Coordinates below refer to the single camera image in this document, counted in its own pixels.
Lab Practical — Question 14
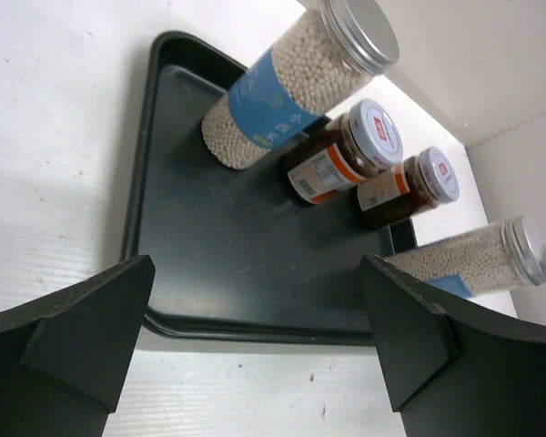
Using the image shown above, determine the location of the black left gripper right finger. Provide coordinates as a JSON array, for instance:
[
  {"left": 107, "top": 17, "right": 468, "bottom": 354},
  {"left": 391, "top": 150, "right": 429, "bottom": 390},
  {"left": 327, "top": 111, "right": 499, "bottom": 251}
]
[{"left": 359, "top": 256, "right": 546, "bottom": 436}]

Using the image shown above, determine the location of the tall bead jar silver lid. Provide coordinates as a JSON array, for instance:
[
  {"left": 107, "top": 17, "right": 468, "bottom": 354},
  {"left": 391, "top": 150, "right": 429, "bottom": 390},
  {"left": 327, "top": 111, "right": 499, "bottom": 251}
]
[{"left": 201, "top": 1, "right": 399, "bottom": 169}]

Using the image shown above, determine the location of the black plastic tray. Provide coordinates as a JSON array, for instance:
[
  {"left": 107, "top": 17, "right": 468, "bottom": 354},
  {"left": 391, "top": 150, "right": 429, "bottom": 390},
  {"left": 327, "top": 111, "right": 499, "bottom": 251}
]
[{"left": 122, "top": 31, "right": 416, "bottom": 346}]

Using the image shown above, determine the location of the brown sauce jar orange label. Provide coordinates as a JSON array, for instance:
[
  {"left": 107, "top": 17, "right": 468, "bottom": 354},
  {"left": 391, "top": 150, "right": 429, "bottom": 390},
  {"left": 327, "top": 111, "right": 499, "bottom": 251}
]
[{"left": 283, "top": 98, "right": 403, "bottom": 205}]

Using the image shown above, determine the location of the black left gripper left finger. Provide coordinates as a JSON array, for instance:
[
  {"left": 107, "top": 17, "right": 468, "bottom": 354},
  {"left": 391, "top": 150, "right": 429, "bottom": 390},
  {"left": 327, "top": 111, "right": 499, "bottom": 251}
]
[{"left": 0, "top": 255, "right": 156, "bottom": 436}]

